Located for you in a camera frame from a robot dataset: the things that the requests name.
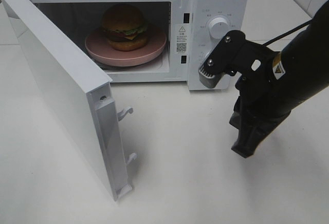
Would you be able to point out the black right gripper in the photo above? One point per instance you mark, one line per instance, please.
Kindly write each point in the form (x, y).
(306, 74)

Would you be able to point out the toy hamburger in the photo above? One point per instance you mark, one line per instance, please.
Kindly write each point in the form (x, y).
(125, 27)

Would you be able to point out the white microwave door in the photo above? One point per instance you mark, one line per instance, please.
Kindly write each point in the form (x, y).
(77, 90)

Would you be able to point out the pink round plate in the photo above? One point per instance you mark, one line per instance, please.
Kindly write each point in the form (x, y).
(99, 49)

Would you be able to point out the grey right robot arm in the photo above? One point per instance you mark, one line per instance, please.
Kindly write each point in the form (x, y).
(314, 37)

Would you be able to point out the upper white power knob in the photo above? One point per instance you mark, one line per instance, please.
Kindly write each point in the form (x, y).
(218, 27)

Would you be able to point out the glass microwave turntable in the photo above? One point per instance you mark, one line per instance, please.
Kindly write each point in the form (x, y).
(160, 63)

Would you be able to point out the white warning label sticker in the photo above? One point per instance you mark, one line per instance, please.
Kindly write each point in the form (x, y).
(181, 38)

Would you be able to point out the white microwave oven body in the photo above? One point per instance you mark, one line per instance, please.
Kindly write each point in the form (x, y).
(78, 18)

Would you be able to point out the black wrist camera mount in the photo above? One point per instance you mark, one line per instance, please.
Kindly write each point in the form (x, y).
(234, 53)

